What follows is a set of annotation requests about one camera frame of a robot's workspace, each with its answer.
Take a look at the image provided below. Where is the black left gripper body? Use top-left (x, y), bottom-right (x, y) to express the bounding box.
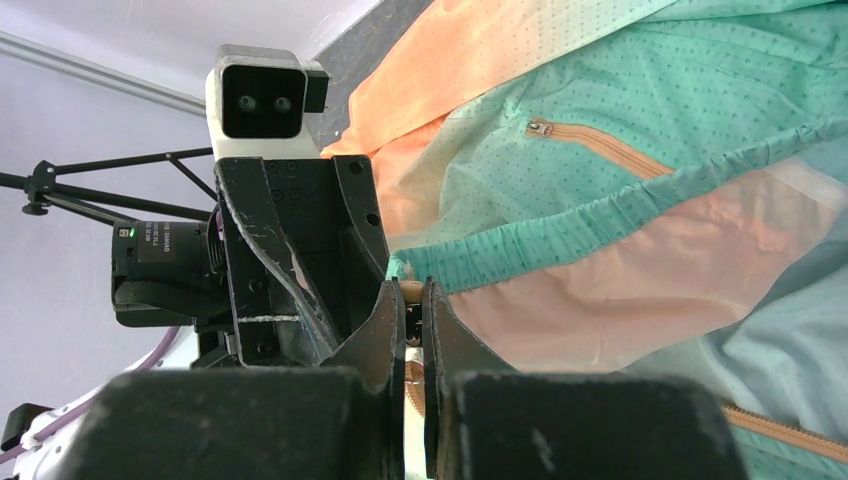
top-left (215, 155), bottom-right (388, 367)

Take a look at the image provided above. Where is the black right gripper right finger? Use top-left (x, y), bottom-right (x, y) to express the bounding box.
top-left (422, 280), bottom-right (747, 479)

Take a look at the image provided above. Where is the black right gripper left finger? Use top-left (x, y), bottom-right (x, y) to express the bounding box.
top-left (62, 280), bottom-right (406, 479)

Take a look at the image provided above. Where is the orange and teal jacket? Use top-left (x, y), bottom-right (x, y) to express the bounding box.
top-left (323, 1), bottom-right (847, 479)

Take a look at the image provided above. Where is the black tripod stand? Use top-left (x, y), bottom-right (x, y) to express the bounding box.
top-left (0, 146), bottom-right (217, 223)

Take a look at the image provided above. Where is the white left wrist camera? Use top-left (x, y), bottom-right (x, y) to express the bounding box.
top-left (205, 44), bottom-right (330, 161)

